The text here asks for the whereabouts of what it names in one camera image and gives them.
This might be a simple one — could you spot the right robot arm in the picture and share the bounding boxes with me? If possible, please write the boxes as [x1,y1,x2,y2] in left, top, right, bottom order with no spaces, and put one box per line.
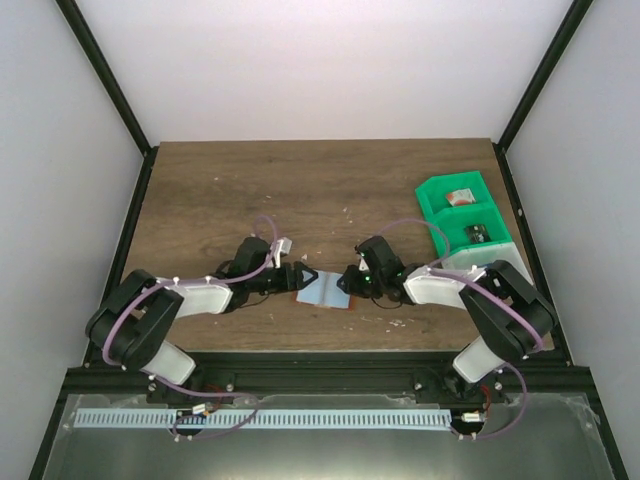
[337,236,558,400]

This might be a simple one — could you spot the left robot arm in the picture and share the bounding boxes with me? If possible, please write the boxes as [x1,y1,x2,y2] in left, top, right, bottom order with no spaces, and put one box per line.
[85,236,319,400]

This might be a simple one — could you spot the black card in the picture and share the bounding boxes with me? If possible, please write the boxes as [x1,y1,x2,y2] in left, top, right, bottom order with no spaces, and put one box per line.
[465,224,491,244]

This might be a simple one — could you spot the red white card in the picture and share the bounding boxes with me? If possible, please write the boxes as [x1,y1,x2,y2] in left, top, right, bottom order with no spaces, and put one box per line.
[445,188,476,207]

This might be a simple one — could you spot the green bin middle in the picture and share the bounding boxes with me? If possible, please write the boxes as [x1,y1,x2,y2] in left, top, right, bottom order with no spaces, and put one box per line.
[429,203,512,257]

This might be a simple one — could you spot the green bin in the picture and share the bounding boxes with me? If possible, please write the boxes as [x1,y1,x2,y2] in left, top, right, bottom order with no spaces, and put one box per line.
[415,171,494,219]
[429,203,512,257]

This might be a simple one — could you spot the white bin near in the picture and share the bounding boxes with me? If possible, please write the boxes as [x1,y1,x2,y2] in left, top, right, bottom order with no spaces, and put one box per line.
[441,242,534,284]

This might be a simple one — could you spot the green bin far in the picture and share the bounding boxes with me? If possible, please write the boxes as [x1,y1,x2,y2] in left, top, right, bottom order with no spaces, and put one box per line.
[415,171,494,219]

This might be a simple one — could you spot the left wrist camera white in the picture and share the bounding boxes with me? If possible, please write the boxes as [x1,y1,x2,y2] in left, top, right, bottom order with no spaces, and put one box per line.
[272,237,293,269]

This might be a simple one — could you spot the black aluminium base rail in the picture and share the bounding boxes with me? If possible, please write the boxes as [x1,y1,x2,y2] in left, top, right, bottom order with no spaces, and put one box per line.
[62,349,594,401]

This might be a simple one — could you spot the white slotted cable duct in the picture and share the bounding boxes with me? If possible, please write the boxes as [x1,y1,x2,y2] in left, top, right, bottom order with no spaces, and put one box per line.
[73,408,452,431]

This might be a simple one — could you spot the left black frame post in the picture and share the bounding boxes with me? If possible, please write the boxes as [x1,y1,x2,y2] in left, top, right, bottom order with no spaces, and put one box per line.
[55,0,152,156]

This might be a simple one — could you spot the black frame post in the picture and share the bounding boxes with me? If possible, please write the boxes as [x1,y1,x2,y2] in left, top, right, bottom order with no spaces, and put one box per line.
[55,0,152,156]
[493,0,594,155]

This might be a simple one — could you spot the right black frame post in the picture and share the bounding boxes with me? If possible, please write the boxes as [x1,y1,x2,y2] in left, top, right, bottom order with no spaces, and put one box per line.
[493,0,594,155]

